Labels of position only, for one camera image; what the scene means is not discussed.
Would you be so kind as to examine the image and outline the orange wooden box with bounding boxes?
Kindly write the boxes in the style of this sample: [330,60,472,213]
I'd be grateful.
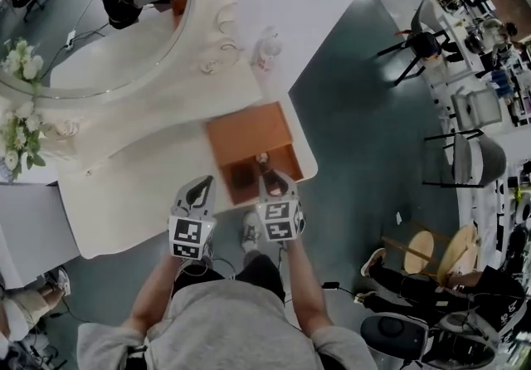
[206,101,303,207]

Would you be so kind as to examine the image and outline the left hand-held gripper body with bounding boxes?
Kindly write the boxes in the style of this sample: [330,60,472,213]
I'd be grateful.
[168,208,218,261]

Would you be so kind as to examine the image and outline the person's right forearm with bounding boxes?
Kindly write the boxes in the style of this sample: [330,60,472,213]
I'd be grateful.
[285,237,335,336]

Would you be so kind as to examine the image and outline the white office desk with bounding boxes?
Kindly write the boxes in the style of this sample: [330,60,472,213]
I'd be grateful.
[433,7,489,75]

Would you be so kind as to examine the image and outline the grey boxy chair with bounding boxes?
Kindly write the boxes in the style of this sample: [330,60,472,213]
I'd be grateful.
[451,87,504,132]

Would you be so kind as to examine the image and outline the oval mirror white frame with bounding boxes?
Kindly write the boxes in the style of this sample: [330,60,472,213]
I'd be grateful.
[0,0,250,112]

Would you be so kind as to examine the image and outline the white partition panel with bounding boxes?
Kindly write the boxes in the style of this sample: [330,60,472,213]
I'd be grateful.
[0,183,82,291]

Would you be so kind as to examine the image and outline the white and blue flower bouquet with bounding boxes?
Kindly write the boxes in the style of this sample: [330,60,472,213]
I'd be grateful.
[0,100,47,182]

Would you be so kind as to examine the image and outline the person's grey shirt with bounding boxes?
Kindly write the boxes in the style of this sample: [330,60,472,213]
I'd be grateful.
[76,280,378,370]

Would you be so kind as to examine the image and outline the clear glass vase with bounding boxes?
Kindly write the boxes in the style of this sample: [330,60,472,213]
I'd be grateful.
[39,134,80,163]

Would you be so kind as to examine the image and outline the person's black shorts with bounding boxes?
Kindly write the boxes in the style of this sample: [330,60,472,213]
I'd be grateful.
[172,254,286,305]

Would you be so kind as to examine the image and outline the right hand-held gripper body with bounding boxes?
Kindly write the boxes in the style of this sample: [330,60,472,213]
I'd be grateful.
[256,195,306,242]

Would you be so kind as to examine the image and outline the grey round-back chair black legs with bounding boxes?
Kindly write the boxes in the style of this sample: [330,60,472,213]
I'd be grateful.
[421,129,509,190]

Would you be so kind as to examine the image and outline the person's right leg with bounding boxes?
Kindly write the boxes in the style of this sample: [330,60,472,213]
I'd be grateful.
[241,250,263,270]

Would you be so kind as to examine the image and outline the person's right shoe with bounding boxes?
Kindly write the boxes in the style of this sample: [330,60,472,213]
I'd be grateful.
[240,210,263,254]

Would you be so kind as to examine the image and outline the grey-backed office chair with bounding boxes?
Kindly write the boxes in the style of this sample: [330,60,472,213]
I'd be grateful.
[359,312,428,361]

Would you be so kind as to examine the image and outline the person's left forearm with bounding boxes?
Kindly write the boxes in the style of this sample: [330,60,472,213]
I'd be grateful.
[122,254,186,332]

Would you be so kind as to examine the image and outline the dark chair black legs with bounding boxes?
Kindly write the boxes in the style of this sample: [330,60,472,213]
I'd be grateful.
[376,0,452,88]

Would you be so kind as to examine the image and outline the clear plastic bottle red label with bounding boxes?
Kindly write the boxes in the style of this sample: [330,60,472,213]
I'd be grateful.
[251,26,283,71]

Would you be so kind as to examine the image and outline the round wooden stool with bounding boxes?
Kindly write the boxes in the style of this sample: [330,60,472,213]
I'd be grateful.
[436,224,481,283]
[381,230,436,275]

